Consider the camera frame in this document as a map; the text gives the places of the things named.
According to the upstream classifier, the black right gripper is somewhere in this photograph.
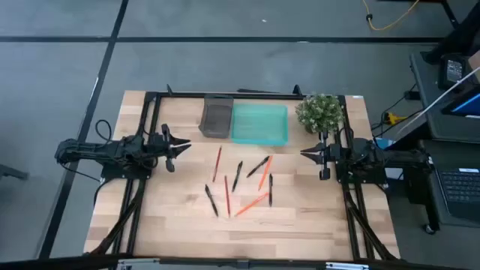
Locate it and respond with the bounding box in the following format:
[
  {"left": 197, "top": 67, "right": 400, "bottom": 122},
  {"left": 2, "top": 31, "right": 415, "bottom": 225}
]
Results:
[{"left": 300, "top": 130, "right": 342, "bottom": 181}]

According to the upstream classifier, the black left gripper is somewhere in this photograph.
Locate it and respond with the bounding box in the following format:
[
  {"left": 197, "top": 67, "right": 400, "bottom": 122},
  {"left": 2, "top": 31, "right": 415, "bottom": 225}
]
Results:
[{"left": 148, "top": 123, "right": 192, "bottom": 173}]

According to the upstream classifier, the red pencil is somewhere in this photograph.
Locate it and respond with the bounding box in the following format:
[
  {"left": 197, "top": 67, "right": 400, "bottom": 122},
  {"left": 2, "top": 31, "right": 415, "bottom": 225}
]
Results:
[
  {"left": 211, "top": 145, "right": 224, "bottom": 184},
  {"left": 223, "top": 175, "right": 232, "bottom": 218}
]

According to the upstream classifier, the orange pencil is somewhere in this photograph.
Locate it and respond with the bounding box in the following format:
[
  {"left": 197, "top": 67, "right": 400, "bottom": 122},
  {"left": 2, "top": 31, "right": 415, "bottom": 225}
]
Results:
[
  {"left": 257, "top": 154, "right": 274, "bottom": 191},
  {"left": 234, "top": 191, "right": 270, "bottom": 218}
]

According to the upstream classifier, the teal plastic bin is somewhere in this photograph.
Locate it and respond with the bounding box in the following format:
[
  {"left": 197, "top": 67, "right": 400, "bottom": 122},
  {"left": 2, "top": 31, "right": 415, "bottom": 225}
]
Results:
[{"left": 229, "top": 103, "right": 290, "bottom": 146}]

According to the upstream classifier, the small green potted plant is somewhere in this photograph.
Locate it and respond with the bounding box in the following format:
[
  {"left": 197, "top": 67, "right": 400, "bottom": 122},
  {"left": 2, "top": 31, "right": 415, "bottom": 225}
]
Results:
[{"left": 295, "top": 93, "right": 345, "bottom": 135}]

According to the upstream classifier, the grey plastic bin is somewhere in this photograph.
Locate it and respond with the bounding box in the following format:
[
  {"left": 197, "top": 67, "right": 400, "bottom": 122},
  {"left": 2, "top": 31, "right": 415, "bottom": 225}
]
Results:
[{"left": 197, "top": 94, "right": 235, "bottom": 139}]

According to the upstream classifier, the white blue box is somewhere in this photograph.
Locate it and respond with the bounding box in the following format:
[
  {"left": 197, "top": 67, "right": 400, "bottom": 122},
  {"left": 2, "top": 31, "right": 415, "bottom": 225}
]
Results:
[{"left": 374, "top": 136, "right": 405, "bottom": 182}]

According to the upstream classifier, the yellow plug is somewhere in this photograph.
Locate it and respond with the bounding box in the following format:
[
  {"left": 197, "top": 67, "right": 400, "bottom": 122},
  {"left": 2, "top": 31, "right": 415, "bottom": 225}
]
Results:
[{"left": 384, "top": 112, "right": 408, "bottom": 127}]

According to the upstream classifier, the dark grey desk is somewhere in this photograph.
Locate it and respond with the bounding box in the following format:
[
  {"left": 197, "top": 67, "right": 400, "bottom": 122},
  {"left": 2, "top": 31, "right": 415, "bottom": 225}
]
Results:
[{"left": 409, "top": 50, "right": 480, "bottom": 144}]

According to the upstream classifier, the black rolling cart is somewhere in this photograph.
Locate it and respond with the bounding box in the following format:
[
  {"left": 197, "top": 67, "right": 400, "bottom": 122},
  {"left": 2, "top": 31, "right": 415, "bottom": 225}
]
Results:
[{"left": 403, "top": 140, "right": 480, "bottom": 236}]

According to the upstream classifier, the black laptop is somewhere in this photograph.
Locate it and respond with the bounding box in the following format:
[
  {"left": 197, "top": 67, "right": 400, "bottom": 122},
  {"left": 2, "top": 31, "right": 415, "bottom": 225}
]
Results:
[{"left": 434, "top": 166, "right": 480, "bottom": 222}]

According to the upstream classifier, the monitor with blue screen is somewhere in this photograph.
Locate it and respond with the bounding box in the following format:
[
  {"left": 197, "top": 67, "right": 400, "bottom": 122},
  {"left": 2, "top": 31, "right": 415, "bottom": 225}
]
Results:
[{"left": 440, "top": 85, "right": 480, "bottom": 120}]

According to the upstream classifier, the black power adapter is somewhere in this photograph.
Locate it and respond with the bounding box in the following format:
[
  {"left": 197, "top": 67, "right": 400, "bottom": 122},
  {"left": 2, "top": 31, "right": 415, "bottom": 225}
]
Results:
[{"left": 437, "top": 54, "right": 470, "bottom": 91}]

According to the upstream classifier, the dark chair leg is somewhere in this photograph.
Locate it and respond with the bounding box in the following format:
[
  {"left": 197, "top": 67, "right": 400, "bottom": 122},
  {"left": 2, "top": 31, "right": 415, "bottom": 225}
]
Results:
[{"left": 0, "top": 163, "right": 30, "bottom": 182}]

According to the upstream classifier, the brown cardboard box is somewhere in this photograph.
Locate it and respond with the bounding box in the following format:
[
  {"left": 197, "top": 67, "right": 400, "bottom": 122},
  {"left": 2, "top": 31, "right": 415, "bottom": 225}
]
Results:
[{"left": 468, "top": 49, "right": 480, "bottom": 84}]

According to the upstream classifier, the black table leg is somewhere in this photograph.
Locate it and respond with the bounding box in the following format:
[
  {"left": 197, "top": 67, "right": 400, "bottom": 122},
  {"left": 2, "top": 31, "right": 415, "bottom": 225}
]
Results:
[{"left": 439, "top": 0, "right": 461, "bottom": 30}]

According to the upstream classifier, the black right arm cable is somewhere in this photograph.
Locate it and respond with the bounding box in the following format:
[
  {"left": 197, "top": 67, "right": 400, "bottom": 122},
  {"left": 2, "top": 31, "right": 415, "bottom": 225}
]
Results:
[{"left": 338, "top": 126, "right": 356, "bottom": 144}]

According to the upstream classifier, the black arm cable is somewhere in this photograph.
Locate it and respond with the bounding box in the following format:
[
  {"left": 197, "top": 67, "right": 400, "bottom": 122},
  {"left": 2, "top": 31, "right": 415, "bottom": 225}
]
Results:
[
  {"left": 338, "top": 126, "right": 356, "bottom": 144},
  {"left": 94, "top": 118, "right": 113, "bottom": 143}
]

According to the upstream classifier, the black metal table frame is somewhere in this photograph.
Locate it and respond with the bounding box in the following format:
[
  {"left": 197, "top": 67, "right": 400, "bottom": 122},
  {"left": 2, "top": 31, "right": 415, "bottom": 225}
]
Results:
[{"left": 84, "top": 84, "right": 401, "bottom": 263}]

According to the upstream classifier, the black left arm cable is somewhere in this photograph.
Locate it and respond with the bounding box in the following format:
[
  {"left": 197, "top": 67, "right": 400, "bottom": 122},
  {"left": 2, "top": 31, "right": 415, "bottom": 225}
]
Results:
[{"left": 94, "top": 118, "right": 113, "bottom": 143}]

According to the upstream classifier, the silver metal bracket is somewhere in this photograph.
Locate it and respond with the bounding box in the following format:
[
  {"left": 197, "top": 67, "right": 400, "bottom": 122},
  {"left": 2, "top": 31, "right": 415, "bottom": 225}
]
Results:
[
  {"left": 116, "top": 257, "right": 161, "bottom": 270},
  {"left": 325, "top": 261, "right": 371, "bottom": 270}
]

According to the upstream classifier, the white cable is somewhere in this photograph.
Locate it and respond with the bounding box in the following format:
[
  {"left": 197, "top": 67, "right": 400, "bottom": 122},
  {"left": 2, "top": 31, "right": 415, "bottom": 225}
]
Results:
[{"left": 396, "top": 65, "right": 480, "bottom": 134}]

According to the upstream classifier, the yellow extension cable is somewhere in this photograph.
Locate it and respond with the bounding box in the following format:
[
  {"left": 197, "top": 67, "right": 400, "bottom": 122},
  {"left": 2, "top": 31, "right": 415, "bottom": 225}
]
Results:
[{"left": 361, "top": 0, "right": 421, "bottom": 32}]

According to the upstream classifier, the black front rail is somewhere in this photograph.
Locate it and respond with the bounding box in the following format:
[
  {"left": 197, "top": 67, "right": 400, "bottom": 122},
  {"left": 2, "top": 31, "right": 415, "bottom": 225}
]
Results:
[{"left": 0, "top": 253, "right": 480, "bottom": 270}]

